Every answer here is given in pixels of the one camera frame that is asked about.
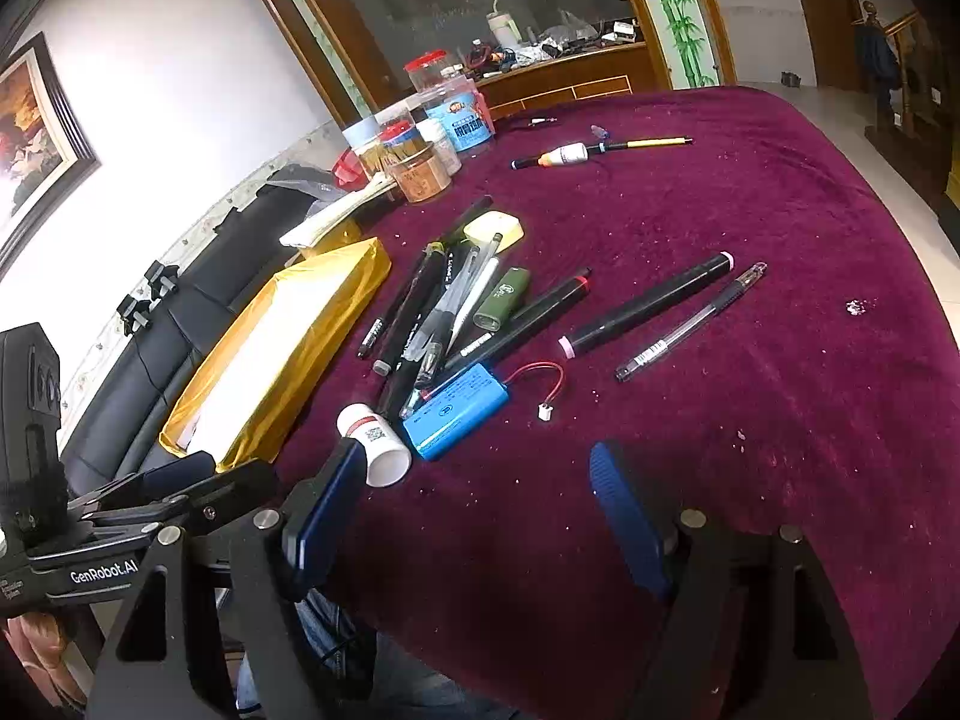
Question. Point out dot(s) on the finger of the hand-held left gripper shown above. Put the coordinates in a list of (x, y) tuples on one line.
[(180, 469), (232, 487)]

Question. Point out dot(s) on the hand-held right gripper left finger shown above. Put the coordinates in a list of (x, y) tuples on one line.
[(322, 517)]

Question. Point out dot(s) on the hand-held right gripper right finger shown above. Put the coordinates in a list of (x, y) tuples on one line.
[(626, 517)]

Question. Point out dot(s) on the white glue stick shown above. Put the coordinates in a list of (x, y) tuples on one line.
[(375, 450)]

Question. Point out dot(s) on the gold-edged shallow tray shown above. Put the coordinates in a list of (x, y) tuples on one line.
[(247, 360)]

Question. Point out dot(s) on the group of black markers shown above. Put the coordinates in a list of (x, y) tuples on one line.
[(397, 390)]

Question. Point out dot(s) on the clear gel pen printed label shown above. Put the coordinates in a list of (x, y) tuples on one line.
[(690, 322)]

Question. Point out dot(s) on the black marker white ends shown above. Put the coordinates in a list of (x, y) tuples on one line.
[(645, 304)]

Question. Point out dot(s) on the black brush marker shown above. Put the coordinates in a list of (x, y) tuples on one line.
[(409, 315)]

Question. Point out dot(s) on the clear gel pen black grip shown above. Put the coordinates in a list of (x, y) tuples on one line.
[(448, 305)]

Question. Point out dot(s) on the white stylus pen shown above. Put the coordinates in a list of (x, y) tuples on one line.
[(476, 292)]

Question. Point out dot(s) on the black pen white lettering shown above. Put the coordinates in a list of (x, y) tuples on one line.
[(469, 216)]

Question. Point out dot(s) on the person's left hand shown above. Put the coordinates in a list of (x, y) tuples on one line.
[(37, 652)]

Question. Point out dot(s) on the black mounted device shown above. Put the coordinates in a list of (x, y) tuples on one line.
[(135, 313), (154, 279)]

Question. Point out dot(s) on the black leather sofa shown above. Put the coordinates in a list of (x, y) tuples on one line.
[(187, 300)]

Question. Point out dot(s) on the stack of notebooks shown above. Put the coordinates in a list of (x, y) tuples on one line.
[(330, 217)]

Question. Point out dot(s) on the framed painting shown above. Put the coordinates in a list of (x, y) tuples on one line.
[(30, 135)]

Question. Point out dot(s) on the white crumbs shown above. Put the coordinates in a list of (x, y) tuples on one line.
[(857, 307)]

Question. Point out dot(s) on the clear plastic bag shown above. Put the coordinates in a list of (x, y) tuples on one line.
[(300, 180)]

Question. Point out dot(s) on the red bag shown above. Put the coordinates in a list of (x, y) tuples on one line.
[(349, 169)]

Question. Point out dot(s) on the jar with brown contents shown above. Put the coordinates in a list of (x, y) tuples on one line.
[(424, 176)]

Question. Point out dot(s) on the orange white fishing float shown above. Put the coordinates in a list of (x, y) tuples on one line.
[(562, 156)]

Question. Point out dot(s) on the gold label jar pale lid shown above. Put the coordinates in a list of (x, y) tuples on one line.
[(371, 142)]

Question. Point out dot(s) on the small red-lid jar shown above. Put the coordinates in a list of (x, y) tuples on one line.
[(394, 139)]

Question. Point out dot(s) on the white bottle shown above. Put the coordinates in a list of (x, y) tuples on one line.
[(435, 139)]

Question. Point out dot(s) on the blue label tub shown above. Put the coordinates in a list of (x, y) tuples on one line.
[(465, 124)]

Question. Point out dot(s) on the wooden sideboard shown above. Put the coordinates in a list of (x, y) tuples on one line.
[(570, 67)]

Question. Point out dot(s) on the clear jar red lid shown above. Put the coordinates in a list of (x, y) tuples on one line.
[(431, 71)]

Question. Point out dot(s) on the sideboard clutter pile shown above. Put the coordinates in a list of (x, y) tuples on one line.
[(577, 41)]

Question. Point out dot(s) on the white thermos jug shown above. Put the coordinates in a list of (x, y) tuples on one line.
[(504, 28)]

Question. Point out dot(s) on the wide bamboo painted panel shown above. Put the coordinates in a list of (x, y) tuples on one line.
[(675, 15)]

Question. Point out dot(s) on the wooden stair banister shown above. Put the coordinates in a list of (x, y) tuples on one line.
[(907, 90)]

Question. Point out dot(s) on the wooden door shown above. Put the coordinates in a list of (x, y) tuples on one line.
[(821, 7)]

